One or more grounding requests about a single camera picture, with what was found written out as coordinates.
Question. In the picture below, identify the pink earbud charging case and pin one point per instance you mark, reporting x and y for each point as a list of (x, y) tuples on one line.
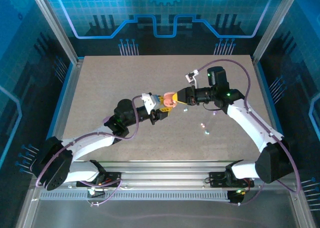
[(170, 96)]

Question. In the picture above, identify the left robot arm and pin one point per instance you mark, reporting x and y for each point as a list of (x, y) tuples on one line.
[(95, 144)]

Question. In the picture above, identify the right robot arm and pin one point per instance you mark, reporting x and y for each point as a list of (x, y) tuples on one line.
[(250, 123)]

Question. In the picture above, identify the grey sheet metal panel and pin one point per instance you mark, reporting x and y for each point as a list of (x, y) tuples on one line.
[(162, 213)]

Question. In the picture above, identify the small black electronics box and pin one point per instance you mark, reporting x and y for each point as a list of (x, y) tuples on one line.
[(235, 198)]

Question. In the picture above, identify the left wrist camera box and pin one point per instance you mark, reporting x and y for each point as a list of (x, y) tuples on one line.
[(148, 100)]

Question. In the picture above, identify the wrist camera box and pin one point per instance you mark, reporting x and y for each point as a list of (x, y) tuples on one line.
[(191, 76), (148, 100)]

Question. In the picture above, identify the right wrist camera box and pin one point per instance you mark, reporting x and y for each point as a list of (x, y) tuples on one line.
[(191, 76)]

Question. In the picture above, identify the aluminium table side rail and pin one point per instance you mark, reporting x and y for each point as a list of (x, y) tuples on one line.
[(70, 88), (262, 88)]

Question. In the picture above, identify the long aluminium frame rail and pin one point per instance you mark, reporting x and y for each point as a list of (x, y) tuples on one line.
[(162, 173)]

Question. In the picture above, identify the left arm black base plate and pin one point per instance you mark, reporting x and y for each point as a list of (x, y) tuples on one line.
[(115, 175)]

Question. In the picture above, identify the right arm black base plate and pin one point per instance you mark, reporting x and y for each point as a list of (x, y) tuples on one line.
[(217, 179)]

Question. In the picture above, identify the aluminium frame post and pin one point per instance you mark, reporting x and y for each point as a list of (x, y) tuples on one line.
[(275, 25), (53, 23)]

